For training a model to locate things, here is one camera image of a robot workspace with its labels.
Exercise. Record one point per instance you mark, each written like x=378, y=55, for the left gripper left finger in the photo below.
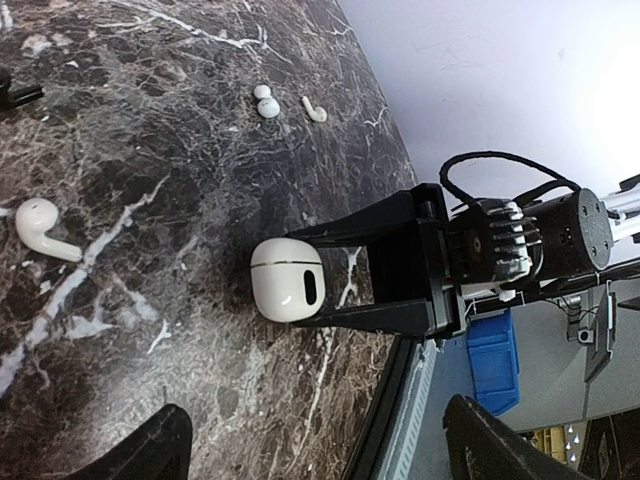
x=160, y=448

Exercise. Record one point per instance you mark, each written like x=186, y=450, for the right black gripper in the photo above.
x=498, y=246

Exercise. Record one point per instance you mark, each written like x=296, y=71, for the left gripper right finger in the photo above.
x=480, y=446

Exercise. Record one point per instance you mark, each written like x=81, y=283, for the beige gold-rimmed charging case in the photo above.
x=288, y=282

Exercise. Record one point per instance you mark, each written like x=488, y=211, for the white stem earbud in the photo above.
x=317, y=114
x=34, y=218

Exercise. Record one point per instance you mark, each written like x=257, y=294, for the blue plastic bin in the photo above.
x=492, y=348

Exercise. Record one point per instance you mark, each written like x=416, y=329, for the white bud earbud right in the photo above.
x=267, y=106

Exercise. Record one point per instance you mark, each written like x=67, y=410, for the white slotted cable duct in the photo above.
x=405, y=433

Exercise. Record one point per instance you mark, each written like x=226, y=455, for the black front table rail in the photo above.
x=367, y=456

